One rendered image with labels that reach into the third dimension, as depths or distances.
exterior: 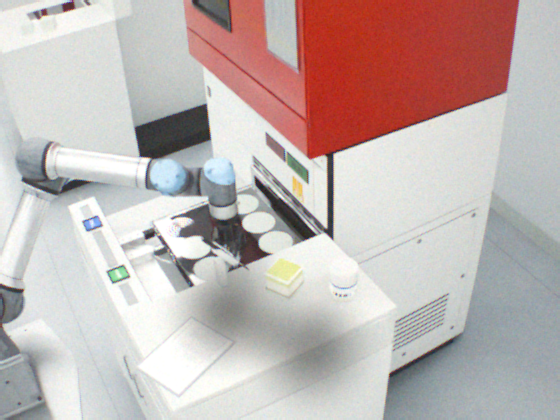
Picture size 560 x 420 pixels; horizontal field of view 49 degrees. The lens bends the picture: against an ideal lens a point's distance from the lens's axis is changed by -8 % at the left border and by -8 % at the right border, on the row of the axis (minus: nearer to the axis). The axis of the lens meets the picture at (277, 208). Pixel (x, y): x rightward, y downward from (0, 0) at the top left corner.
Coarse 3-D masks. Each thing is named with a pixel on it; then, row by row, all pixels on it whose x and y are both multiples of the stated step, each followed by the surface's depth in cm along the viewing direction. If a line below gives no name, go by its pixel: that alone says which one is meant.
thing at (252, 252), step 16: (240, 192) 215; (208, 208) 209; (256, 208) 208; (160, 224) 204; (176, 224) 204; (192, 224) 203; (208, 224) 203; (240, 224) 202; (176, 240) 198; (256, 240) 196; (176, 256) 192; (208, 256) 191; (256, 256) 191; (192, 272) 186
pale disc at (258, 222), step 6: (246, 216) 205; (252, 216) 205; (258, 216) 205; (264, 216) 205; (270, 216) 205; (246, 222) 203; (252, 222) 203; (258, 222) 203; (264, 222) 202; (270, 222) 202; (246, 228) 201; (252, 228) 200; (258, 228) 200; (264, 228) 200; (270, 228) 200
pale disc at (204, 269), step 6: (210, 258) 191; (198, 264) 189; (204, 264) 189; (210, 264) 189; (198, 270) 187; (204, 270) 187; (210, 270) 187; (198, 276) 185; (204, 276) 185; (210, 276) 185
